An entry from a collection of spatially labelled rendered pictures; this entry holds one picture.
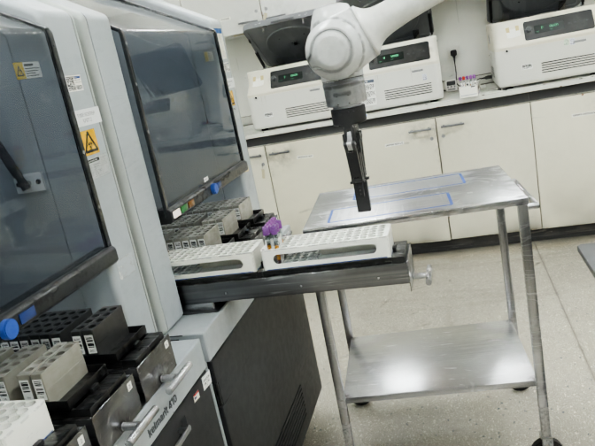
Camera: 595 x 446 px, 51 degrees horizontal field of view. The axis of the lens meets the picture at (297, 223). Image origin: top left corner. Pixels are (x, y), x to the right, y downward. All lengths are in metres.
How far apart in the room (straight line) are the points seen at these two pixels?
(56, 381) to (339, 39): 0.74
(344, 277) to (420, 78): 2.38
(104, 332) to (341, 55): 0.66
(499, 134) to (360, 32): 2.59
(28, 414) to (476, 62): 3.71
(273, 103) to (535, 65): 1.48
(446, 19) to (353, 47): 3.16
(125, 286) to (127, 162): 0.27
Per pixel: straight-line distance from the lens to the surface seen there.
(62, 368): 1.11
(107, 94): 1.37
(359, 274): 1.40
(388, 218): 1.69
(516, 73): 3.68
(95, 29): 1.39
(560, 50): 3.71
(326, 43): 1.14
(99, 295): 1.31
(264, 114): 3.82
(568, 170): 3.79
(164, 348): 1.24
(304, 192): 3.84
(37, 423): 1.00
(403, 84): 3.67
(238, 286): 1.47
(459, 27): 4.28
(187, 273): 1.53
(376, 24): 1.19
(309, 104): 3.75
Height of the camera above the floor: 1.26
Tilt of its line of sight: 14 degrees down
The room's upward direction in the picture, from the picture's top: 11 degrees counter-clockwise
